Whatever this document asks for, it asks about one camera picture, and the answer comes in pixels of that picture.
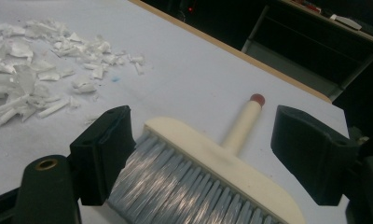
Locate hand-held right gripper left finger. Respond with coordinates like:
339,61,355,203
68,105,137,207

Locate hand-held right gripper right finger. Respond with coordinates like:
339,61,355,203
269,105,361,207

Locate pile of white paper scraps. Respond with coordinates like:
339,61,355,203
0,18,146,128

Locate cream hand brush grey bristles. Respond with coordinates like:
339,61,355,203
106,93,307,224

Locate dark metal shelf rack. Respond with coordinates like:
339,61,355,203
241,0,373,103

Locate white flat device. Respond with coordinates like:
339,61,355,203
329,13,363,32

